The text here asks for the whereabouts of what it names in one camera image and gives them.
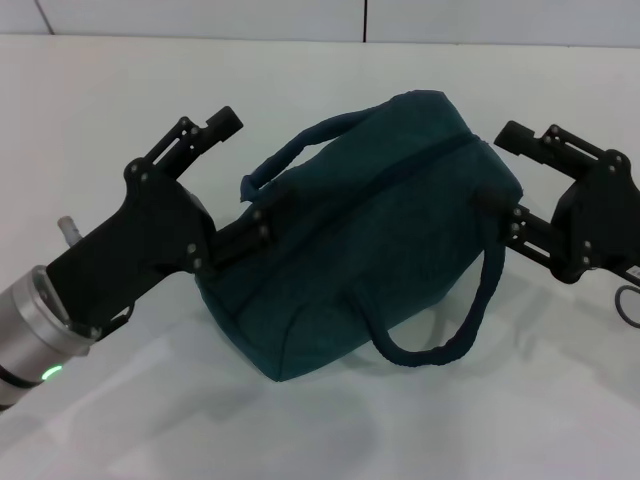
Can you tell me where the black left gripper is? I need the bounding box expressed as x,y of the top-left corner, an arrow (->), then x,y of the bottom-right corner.
45,105 -> 294,342

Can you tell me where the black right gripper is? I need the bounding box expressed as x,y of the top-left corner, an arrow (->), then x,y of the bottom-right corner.
476,119 -> 640,286

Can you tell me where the dark teal insulated lunch bag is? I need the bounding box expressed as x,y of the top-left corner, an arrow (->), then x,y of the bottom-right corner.
194,89 -> 526,385

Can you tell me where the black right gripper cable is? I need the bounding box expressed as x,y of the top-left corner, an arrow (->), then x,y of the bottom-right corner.
613,283 -> 640,331

